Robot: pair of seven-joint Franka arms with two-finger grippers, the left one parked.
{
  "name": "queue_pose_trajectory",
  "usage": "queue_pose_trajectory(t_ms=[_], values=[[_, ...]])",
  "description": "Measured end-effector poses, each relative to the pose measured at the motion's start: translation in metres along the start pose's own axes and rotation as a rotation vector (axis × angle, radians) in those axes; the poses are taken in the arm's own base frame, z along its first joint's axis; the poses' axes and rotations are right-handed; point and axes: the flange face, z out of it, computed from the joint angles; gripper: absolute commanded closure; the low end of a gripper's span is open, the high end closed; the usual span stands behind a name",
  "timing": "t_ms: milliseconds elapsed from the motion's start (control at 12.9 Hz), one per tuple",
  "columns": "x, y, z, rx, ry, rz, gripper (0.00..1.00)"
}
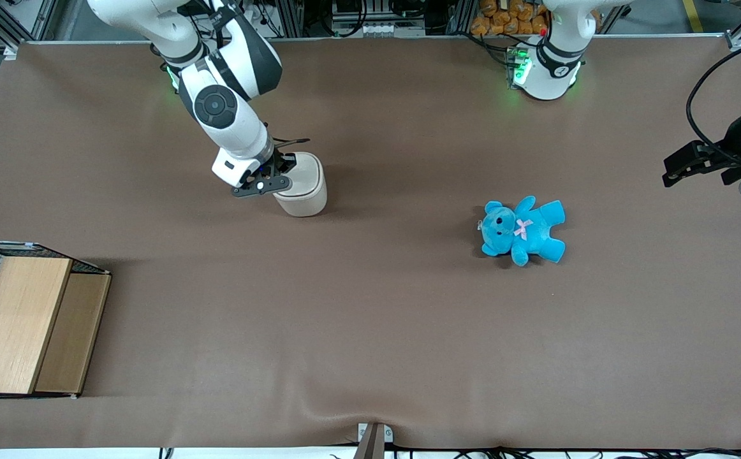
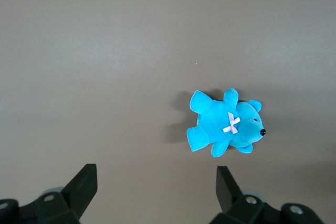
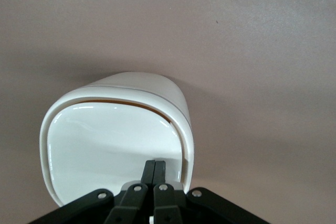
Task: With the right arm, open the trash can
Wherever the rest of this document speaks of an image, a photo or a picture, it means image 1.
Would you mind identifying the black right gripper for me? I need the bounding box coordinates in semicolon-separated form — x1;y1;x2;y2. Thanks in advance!
231;138;311;198

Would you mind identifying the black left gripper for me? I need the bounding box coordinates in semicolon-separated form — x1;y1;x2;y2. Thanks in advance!
663;139;741;187

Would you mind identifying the white trash can lid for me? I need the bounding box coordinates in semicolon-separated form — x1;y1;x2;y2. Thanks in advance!
279;152;325;197

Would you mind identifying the white desktop trash can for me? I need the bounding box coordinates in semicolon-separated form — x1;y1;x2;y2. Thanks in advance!
272;152;328;218

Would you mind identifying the white power strip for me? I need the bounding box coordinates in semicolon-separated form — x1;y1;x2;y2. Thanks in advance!
332;19;426;36

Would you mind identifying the brown table cover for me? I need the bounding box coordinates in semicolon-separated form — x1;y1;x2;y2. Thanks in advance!
0;35;741;451

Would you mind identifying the blue teddy bear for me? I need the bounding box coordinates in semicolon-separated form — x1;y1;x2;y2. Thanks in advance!
480;196;566;267

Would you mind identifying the orange plush toy pile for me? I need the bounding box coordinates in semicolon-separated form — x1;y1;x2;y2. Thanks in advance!
471;0;551;37

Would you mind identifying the darker wooden shelf board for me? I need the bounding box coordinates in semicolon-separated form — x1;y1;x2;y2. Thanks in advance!
34;273;112;395

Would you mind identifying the metal table edge clamp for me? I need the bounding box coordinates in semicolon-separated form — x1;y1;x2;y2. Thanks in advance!
354;422;395;459

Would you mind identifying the light wooden shelf board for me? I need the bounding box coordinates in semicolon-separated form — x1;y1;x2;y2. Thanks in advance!
0;257;73;395

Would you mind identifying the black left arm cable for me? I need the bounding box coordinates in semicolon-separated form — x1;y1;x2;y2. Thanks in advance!
686;35;741;165

